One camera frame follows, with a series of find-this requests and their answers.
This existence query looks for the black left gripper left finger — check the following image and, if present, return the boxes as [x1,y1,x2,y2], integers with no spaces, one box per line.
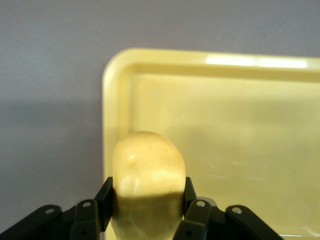
[0,176,116,240]

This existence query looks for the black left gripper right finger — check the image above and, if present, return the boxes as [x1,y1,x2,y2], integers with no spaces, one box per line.
[169,176,286,240]

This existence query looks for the yellow potato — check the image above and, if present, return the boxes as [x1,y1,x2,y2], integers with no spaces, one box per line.
[111,130,187,240]

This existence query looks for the yellow plastic tray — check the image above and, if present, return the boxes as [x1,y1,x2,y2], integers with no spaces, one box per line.
[101,47,320,240]

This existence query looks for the table cover mat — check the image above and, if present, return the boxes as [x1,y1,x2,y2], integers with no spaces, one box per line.
[0,0,320,240]

